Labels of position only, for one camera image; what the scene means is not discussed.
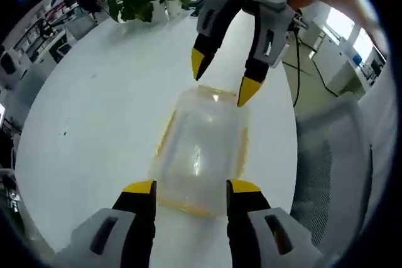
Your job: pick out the grey mesh office chair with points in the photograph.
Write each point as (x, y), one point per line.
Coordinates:
(345, 161)

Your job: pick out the white storage shelves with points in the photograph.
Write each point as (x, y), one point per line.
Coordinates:
(31, 32)

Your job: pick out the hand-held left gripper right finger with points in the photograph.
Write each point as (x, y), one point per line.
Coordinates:
(245, 217)

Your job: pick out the clear container with yellow buckles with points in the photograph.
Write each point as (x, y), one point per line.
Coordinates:
(201, 142)

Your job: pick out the white plant pot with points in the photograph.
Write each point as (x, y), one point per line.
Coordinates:
(158, 12)
(173, 7)

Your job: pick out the white office desk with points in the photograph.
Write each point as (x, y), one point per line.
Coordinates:
(339, 70)

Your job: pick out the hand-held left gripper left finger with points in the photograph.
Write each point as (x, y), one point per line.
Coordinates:
(138, 217)

